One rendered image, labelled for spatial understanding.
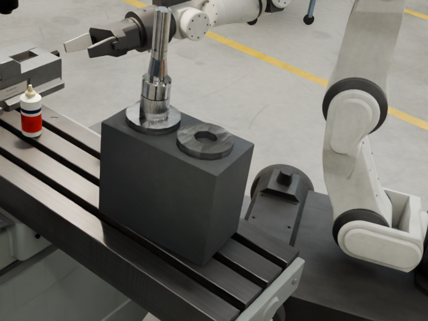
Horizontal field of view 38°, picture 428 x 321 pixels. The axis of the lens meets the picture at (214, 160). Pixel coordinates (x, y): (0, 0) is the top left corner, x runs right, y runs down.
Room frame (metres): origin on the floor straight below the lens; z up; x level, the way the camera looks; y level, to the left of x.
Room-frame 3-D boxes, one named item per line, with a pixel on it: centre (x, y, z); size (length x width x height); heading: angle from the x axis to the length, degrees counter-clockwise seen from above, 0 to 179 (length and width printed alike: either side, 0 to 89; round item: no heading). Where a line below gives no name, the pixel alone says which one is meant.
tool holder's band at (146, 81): (0.85, 0.11, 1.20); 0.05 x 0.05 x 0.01
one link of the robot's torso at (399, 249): (1.25, -0.45, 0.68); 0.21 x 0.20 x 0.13; 79
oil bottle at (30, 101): (1.04, 0.38, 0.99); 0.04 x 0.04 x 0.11
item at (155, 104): (0.85, 0.11, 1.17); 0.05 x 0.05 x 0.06
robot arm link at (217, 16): (1.32, 0.10, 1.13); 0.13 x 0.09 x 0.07; 134
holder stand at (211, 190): (0.83, 0.06, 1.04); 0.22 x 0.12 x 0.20; 64
